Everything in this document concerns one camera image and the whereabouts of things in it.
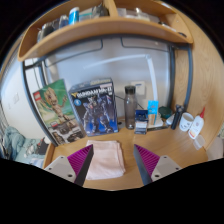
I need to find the dark green round container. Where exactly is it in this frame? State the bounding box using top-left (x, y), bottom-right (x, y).
top-left (158, 105), bottom-right (175, 121)

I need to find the white wall socket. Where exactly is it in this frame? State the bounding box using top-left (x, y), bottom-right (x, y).
top-left (130, 80), bottom-right (146, 96)

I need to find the grey metal desk frame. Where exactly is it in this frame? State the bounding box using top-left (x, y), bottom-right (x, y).
top-left (21, 34), bottom-right (195, 138)

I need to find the dark transparent water bottle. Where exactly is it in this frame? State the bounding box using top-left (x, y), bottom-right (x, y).
top-left (123, 84), bottom-right (139, 131)

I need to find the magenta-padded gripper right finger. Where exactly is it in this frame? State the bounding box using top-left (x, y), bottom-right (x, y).
top-left (134, 144), bottom-right (183, 186)

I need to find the white desk lamp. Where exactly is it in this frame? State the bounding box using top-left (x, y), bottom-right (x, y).
top-left (92, 53), bottom-right (165, 129)

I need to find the white mug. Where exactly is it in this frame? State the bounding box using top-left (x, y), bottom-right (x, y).
top-left (178, 112), bottom-right (195, 133)

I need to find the blue robot model box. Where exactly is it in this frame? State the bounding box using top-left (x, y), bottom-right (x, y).
top-left (67, 77), bottom-right (120, 137)

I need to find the small blue box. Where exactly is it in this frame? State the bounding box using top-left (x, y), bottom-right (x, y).
top-left (134, 109), bottom-right (150, 136)

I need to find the pink towel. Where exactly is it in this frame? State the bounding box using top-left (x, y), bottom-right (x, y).
top-left (85, 139), bottom-right (127, 181)

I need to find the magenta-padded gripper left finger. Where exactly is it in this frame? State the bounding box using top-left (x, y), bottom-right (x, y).
top-left (44, 144), bottom-right (94, 187)

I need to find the white bottle with red cap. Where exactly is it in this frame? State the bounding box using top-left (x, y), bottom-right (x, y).
top-left (187, 106), bottom-right (206, 141)

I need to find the clear plastic container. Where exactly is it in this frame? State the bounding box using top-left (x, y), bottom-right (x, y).
top-left (192, 134), bottom-right (207, 151)

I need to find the light blue and orange card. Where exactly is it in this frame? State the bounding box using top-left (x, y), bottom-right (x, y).
top-left (147, 99), bottom-right (160, 127)

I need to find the tree figure toy box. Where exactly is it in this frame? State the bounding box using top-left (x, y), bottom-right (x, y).
top-left (31, 78), bottom-right (86, 146)

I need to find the wooden shelf unit with items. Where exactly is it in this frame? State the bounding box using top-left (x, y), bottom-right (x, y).
top-left (17, 0), bottom-right (195, 63)

